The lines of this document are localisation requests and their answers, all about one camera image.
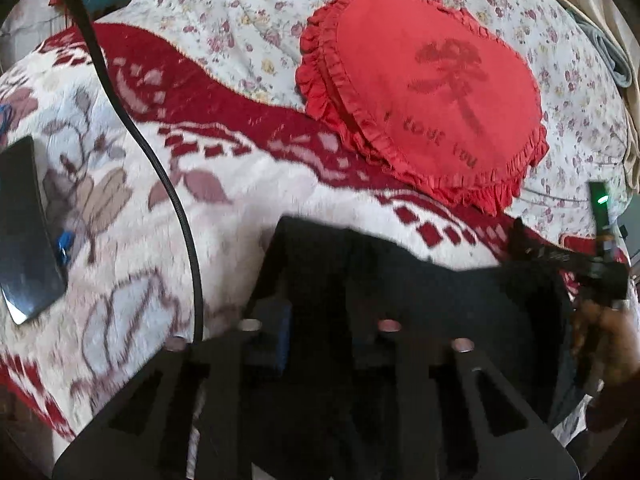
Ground person's right hand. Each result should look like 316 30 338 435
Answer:
572 298 639 389

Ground red and white fleece blanket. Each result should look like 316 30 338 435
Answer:
0 22 637 453

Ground grey folded cloth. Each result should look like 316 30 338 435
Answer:
570 12 634 89

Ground white floral quilt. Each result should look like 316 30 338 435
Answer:
110 0 639 235

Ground red heart-shaped ruffled pillow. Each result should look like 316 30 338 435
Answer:
295 0 548 214

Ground black pants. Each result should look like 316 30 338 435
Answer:
240 216 576 480

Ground beige curtain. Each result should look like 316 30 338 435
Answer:
558 0 639 192

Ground black cable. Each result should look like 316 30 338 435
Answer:
29 0 205 345

